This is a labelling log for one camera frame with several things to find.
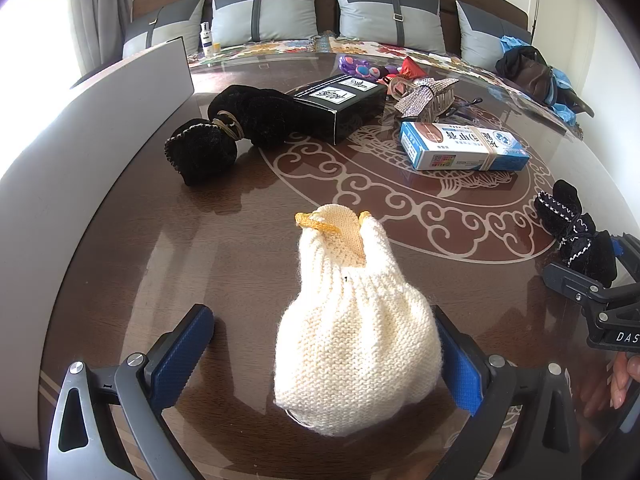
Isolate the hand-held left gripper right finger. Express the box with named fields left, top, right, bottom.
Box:
left=432, top=305, right=583, bottom=480

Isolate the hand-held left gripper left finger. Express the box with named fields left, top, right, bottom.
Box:
left=47, top=304, right=216, bottom=480

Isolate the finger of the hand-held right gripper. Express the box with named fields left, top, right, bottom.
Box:
left=612, top=232, right=640, bottom=288
left=542, top=262, right=604, bottom=305

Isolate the black hair bow white stitching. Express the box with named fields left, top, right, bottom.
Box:
left=534, top=180, right=618, bottom=286

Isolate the brown patterned desktop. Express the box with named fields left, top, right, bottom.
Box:
left=42, top=52, right=640, bottom=480

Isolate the person's right hand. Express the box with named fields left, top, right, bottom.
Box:
left=611, top=352, right=640, bottom=408

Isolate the blue and white medicine box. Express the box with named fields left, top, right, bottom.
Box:
left=400, top=121, right=531, bottom=172

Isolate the dark bag with blue cloth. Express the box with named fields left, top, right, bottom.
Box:
left=500, top=35, right=583, bottom=125

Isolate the black bag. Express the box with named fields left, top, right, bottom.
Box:
left=495, top=46, right=556, bottom=93

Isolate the rhinestone hair clip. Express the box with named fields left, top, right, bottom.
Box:
left=390, top=77, right=461, bottom=122

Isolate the grey flat panel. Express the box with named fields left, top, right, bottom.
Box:
left=0, top=36, right=195, bottom=453

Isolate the red packet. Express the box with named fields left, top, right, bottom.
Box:
left=400, top=56, right=426, bottom=81

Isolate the black cardboard box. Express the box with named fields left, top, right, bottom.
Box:
left=292, top=74, right=388, bottom=145

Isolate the purple plastic toy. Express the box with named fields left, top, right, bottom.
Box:
left=339, top=55, right=383, bottom=80

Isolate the floral bedspread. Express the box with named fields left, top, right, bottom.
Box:
left=187, top=30, right=586, bottom=141

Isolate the grey curtain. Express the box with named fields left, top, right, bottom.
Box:
left=65, top=0, right=131, bottom=78

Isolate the brown bed headboard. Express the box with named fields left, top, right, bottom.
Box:
left=131, top=0, right=531, bottom=51

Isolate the grey pillow with strap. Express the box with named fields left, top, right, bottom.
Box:
left=331, top=0, right=447, bottom=56
left=122, top=0, right=208, bottom=58
left=456, top=0, right=532, bottom=68
left=211, top=0, right=322, bottom=50

